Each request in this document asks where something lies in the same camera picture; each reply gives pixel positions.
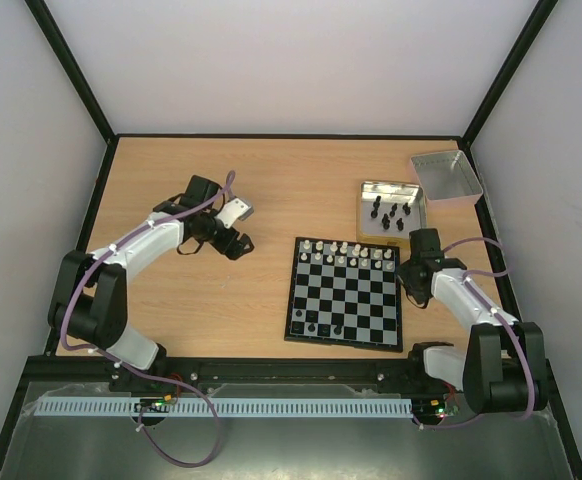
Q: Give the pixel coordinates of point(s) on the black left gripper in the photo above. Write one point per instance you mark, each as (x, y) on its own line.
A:
(236, 251)

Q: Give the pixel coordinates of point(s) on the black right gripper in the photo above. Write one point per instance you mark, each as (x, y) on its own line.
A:
(412, 279)

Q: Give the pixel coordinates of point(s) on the black and grey chessboard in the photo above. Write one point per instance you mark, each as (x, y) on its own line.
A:
(348, 284)

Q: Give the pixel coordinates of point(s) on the gold metal tin with pieces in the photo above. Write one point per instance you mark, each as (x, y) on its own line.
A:
(387, 212)

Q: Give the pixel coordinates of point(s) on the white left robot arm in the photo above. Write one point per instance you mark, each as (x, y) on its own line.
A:
(89, 306)

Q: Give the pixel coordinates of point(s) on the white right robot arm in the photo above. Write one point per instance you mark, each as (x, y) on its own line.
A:
(504, 368)

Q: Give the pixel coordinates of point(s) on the pink metal tin lid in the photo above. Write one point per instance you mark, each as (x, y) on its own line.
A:
(447, 179)

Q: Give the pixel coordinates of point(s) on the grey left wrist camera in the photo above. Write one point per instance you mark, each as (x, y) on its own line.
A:
(234, 210)

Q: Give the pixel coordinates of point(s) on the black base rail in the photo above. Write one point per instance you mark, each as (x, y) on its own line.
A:
(396, 376)

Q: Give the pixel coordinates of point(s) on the white slotted cable duct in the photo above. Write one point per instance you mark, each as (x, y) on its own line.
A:
(225, 408)

